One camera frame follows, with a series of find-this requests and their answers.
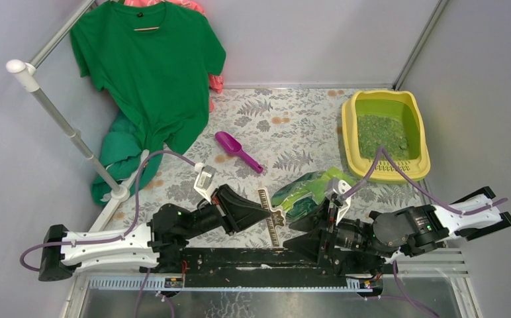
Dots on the small brown stick object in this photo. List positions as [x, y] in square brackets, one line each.
[276, 217]

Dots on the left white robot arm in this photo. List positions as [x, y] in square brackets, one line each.
[156, 245]

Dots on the green cat litter bag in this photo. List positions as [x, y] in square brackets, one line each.
[298, 198]

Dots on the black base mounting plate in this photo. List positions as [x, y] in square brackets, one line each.
[240, 261]

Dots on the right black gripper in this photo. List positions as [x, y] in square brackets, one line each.
[318, 224]

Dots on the wooden clothes hanger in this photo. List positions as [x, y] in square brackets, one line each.
[146, 29]

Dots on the magenta plastic scoop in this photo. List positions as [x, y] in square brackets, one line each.
[233, 147]

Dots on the dark green folded cloth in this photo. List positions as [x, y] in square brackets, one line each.
[121, 155]

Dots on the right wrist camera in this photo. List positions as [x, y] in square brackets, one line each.
[335, 193]

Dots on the green t-shirt on hanger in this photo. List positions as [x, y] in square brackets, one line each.
[159, 78]

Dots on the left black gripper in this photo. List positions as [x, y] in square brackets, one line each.
[246, 212]

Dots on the floral patterned mat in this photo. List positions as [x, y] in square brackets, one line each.
[289, 132]

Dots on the white clothes rack pole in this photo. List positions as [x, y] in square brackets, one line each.
[120, 192]

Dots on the pink garment behind shirt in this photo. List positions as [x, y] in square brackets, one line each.
[216, 82]

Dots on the yellow green litter box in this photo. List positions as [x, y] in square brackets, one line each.
[390, 119]

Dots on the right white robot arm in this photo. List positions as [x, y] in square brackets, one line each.
[411, 231]

